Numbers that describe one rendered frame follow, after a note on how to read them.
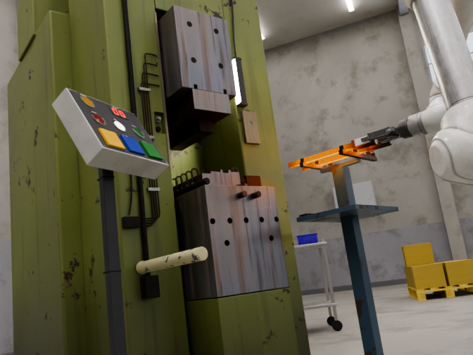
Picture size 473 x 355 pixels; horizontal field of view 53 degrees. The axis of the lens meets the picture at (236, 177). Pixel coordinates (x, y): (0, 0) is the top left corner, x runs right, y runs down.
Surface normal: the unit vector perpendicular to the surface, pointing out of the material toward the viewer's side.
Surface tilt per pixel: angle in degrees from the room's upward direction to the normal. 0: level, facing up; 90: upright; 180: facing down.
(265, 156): 90
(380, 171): 90
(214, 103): 90
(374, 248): 90
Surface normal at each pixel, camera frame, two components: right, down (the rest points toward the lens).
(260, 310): 0.59, -0.25
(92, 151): -0.47, -0.14
